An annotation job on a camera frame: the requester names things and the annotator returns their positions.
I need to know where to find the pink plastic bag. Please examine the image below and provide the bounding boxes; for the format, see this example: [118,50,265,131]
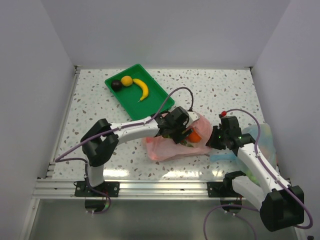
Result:
[142,115,213,162]

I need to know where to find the dark purple grape bunch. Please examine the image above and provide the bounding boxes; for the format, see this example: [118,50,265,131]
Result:
[180,139,194,148]

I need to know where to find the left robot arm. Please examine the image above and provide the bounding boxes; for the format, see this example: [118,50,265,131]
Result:
[80,106,199,197]

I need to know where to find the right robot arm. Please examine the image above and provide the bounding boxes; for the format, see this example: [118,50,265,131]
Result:
[206,116,305,232]

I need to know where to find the blue plastic bag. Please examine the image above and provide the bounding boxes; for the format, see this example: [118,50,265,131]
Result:
[210,123,278,186]

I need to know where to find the small yellow orange fruit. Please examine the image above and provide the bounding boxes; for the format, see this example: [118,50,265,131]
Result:
[120,75,133,87]

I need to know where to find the yellow banana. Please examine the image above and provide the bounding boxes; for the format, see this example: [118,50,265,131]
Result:
[132,78,149,102]

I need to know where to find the green plastic tray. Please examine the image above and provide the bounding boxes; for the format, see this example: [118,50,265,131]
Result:
[104,64,168,121]

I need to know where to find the dark purple plum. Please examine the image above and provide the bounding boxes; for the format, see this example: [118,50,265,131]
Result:
[110,79,123,92]

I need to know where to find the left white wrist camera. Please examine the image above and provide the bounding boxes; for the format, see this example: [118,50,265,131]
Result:
[185,111,200,128]

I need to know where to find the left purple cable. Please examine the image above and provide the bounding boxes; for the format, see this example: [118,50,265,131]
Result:
[54,87,195,216]

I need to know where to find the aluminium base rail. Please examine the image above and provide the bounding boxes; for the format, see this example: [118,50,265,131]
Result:
[32,177,293,201]

